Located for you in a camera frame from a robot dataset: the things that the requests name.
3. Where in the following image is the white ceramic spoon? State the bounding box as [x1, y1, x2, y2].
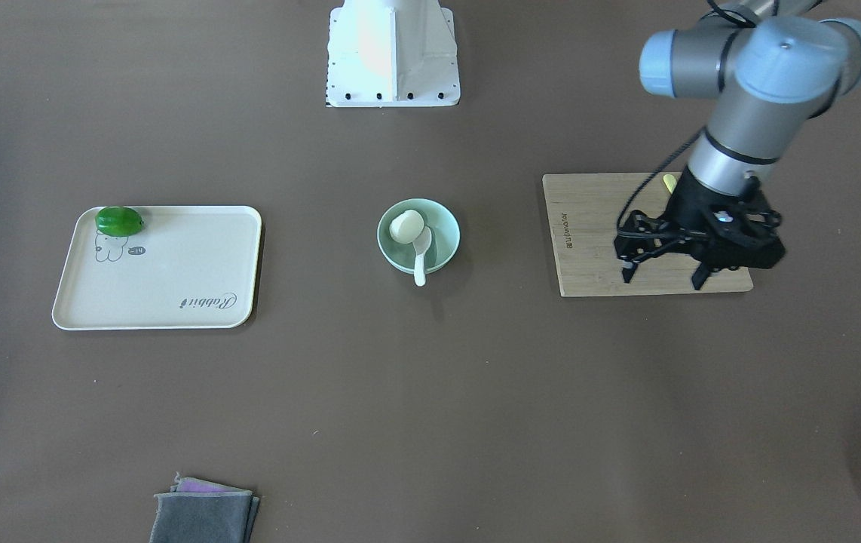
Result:
[412, 226, 433, 287]

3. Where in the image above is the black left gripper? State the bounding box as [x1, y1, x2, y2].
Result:
[614, 169, 786, 291]

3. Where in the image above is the wooden cutting board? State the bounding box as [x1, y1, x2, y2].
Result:
[542, 171, 754, 298]

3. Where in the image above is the yellow plastic knife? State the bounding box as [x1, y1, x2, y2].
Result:
[662, 174, 678, 195]

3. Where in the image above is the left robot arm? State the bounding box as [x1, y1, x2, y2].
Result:
[614, 1, 861, 290]

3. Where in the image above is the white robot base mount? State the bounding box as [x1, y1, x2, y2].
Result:
[325, 1, 461, 108]

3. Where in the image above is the white steamed bun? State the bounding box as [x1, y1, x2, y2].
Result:
[388, 210, 426, 244]

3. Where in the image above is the mint green bowl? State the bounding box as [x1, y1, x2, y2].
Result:
[376, 198, 461, 275]

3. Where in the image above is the green lime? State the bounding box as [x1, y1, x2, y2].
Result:
[95, 206, 145, 238]

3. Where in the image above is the grey folded cloth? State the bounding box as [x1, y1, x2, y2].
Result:
[150, 475, 261, 542]

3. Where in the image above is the cream rabbit tray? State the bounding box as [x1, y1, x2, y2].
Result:
[51, 205, 264, 331]

